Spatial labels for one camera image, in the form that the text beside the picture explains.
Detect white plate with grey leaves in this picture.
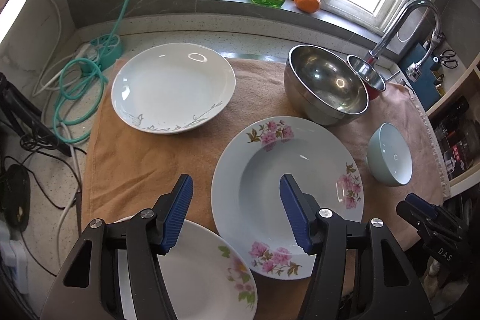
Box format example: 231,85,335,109
111,43,236,135

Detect chrome kitchen faucet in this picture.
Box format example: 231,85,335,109
364,0,444,82

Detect light blue ceramic bowl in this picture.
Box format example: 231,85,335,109
365,123,413,187

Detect small white floral plate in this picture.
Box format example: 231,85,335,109
115,216,259,320

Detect small steel bowl red base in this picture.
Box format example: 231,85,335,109
346,55,386,101

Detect white plate with pink flowers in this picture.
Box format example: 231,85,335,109
211,116,365,280

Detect black scissors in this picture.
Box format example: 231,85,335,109
433,49,458,69

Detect large stainless steel bowl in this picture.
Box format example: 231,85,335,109
283,45,369,127

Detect teal round power strip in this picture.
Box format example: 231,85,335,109
89,34,124,71

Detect orange fruit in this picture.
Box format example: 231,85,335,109
294,0,321,14

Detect black cables at left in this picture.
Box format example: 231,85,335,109
0,117,87,280

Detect teal power cable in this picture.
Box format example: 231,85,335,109
52,0,139,145

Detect white plug and cable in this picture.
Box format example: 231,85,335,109
31,0,99,268

